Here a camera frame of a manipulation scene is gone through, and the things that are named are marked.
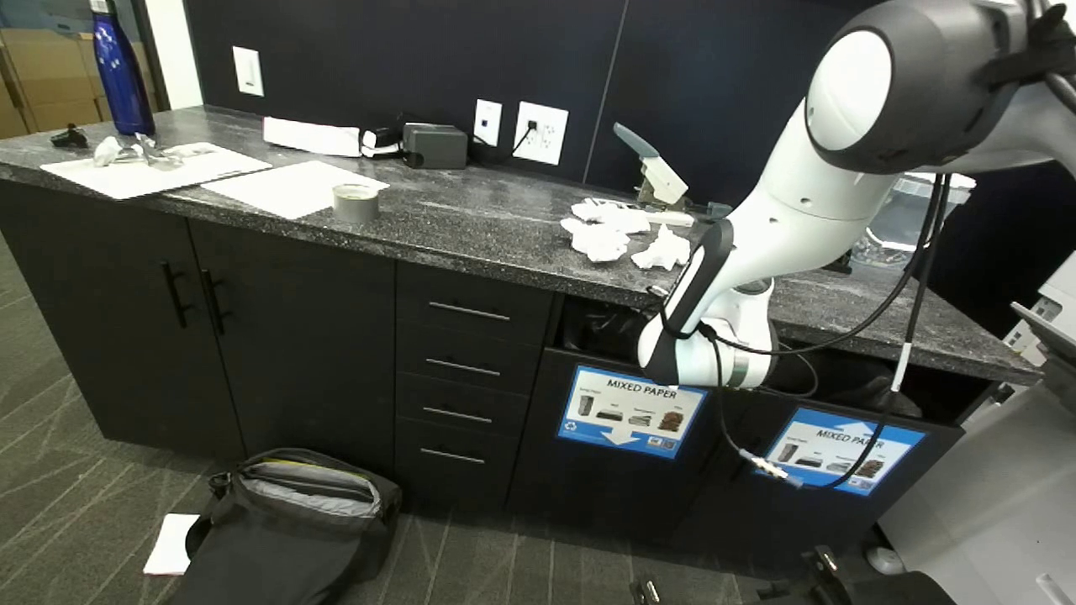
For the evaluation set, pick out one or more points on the white small wall plate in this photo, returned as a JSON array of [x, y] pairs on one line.
[[487, 123]]

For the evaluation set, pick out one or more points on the black recycle bin bag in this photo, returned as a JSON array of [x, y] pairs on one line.
[[841, 378], [601, 328]]

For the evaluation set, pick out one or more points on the black recycle bin bag right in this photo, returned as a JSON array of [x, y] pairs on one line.
[[841, 378]]

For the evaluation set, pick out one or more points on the white folded paper stack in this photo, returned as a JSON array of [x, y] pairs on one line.
[[318, 139]]

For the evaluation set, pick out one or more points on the white paper sheet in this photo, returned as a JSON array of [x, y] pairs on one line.
[[181, 165], [295, 189]]

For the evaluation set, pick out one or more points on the white paper on floor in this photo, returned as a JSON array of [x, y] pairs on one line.
[[171, 551]]

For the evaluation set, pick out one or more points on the mixed paper sign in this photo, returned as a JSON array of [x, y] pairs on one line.
[[832, 447], [623, 410]]

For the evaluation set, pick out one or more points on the black cabinet with drawers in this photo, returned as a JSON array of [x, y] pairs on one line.
[[424, 345]]

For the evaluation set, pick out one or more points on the blue water bottle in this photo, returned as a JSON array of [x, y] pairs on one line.
[[118, 71]]

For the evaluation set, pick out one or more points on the black grey backpack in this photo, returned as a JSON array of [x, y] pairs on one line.
[[287, 528]]

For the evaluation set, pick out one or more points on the white paper sheet left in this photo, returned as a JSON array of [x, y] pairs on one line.
[[181, 165]]

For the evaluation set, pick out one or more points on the right mixed paper sign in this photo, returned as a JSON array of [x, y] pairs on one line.
[[832, 447]]

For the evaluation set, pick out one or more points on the white paper sheet right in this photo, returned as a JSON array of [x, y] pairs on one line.
[[295, 189]]

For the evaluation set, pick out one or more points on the black recycle bin bag left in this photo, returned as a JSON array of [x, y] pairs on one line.
[[601, 328]]

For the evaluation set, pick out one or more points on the black power adapter box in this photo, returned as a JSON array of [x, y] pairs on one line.
[[435, 147]]

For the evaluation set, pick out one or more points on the left mixed paper sign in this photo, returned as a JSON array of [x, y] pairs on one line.
[[623, 410]]

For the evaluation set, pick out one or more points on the white double wall outlet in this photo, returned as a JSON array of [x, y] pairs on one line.
[[539, 133]]

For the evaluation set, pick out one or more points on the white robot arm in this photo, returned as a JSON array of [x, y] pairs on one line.
[[906, 85]]

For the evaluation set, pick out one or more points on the white light switch plate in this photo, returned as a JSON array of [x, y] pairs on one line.
[[248, 71]]

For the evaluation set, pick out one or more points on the grey white stapler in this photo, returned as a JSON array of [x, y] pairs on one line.
[[660, 178]]

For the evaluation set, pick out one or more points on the roll of grey tape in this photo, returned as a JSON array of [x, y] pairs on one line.
[[354, 196]]

